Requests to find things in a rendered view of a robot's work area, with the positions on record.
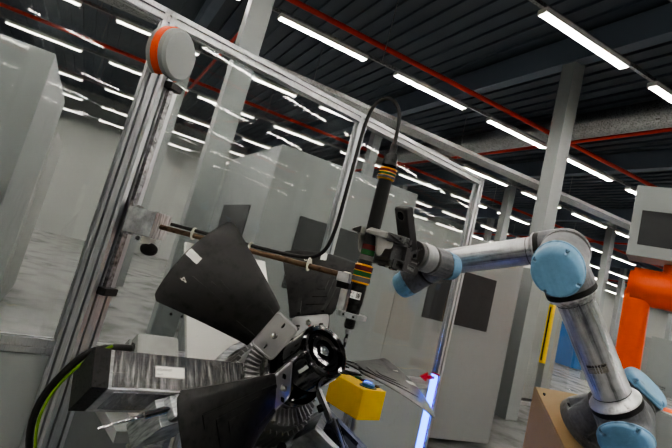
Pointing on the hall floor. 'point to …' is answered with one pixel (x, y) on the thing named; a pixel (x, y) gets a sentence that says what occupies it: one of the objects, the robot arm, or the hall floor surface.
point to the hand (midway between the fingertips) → (363, 228)
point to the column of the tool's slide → (78, 328)
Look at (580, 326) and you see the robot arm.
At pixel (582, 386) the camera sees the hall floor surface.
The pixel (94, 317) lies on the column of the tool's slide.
